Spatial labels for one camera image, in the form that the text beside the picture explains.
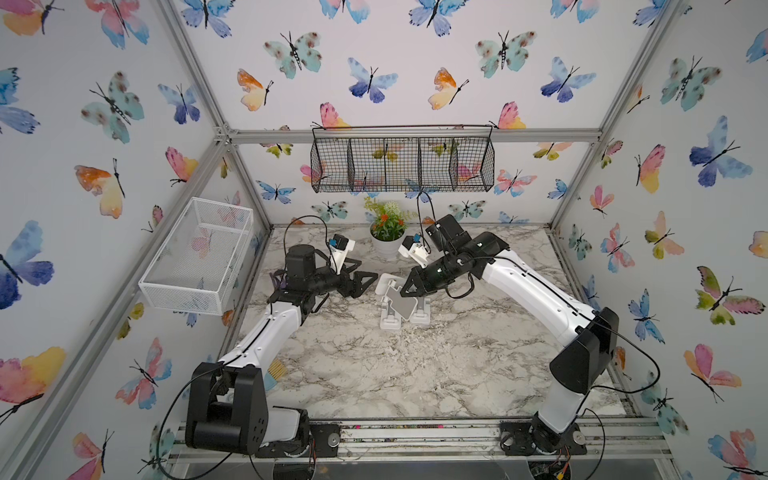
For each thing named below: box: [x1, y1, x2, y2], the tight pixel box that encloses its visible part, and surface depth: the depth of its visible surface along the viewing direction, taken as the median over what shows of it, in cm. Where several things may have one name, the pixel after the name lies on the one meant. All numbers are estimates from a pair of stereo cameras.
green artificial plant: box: [364, 196, 418, 241], surface depth 106 cm
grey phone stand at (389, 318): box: [380, 295, 402, 330], surface depth 94 cm
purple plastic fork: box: [269, 272, 287, 290], surface depth 67 cm
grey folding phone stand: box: [375, 273, 431, 330], surface depth 80 cm
